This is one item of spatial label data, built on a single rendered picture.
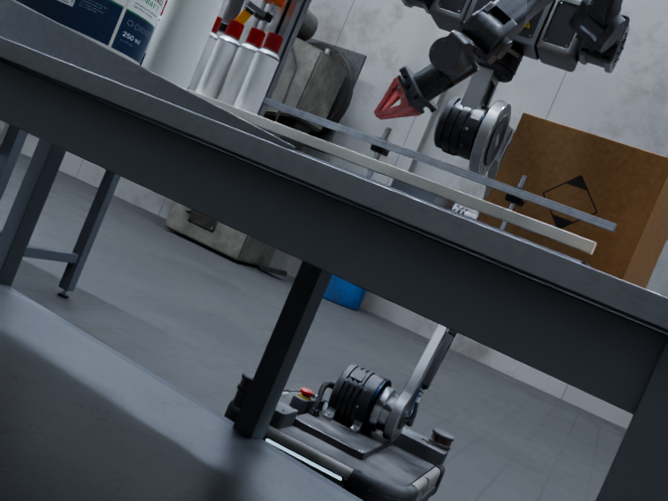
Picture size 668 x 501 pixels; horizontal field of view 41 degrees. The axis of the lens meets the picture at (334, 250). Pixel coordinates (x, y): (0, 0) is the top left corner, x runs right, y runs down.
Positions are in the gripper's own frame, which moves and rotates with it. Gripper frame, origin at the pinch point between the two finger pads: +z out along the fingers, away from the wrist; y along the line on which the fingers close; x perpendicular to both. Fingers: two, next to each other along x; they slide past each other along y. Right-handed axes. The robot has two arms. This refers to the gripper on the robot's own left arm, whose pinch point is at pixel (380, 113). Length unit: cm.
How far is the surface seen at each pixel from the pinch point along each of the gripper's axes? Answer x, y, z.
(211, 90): -24.1, 2.2, 30.2
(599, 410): 17, -728, 115
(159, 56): -15.2, 32.2, 22.7
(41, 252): -86, -114, 182
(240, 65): -25.6, 1.8, 22.2
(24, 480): 43, 42, 66
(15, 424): 29, 28, 78
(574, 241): 40.2, 4.7, -21.4
